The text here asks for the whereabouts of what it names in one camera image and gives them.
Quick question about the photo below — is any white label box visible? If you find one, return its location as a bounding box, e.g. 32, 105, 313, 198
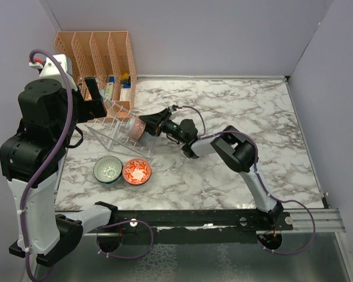
120, 88, 131, 101

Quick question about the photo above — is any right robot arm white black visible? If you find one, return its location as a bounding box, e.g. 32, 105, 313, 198
139, 105, 284, 230

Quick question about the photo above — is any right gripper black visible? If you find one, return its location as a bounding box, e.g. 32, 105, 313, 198
137, 109, 186, 145

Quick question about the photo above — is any white wire dish rack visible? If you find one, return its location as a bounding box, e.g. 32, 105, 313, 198
86, 98, 155, 160

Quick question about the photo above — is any orange floral bowl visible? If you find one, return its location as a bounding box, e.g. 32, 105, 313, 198
122, 158, 152, 186

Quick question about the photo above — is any orange plastic desk organizer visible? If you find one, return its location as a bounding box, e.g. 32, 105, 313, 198
54, 31, 137, 111

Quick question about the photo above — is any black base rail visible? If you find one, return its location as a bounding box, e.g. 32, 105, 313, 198
92, 209, 293, 245

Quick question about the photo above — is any green patterned bowl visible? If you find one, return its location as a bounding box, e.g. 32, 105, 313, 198
93, 156, 123, 184

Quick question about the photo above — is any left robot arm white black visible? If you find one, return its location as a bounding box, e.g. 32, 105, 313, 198
0, 78, 118, 267

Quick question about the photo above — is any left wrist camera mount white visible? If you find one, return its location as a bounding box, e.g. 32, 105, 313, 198
29, 54, 78, 90

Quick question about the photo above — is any green white box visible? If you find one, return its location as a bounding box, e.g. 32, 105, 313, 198
104, 82, 115, 100

